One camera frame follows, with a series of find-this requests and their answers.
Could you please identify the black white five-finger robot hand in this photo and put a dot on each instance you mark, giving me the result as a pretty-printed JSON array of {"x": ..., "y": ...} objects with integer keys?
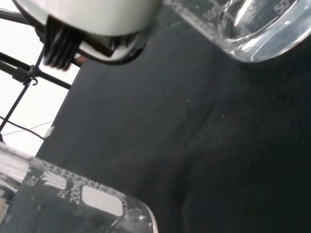
[{"x": 97, "y": 17}]

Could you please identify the black tripod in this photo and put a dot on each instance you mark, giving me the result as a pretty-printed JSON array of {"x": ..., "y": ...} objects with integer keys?
[{"x": 18, "y": 72}]

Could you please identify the clear cloth clip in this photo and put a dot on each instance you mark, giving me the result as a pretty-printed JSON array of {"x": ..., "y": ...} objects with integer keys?
[{"x": 49, "y": 132}]

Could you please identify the black bench cloth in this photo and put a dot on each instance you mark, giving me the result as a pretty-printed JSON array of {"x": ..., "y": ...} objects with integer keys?
[{"x": 194, "y": 133}]

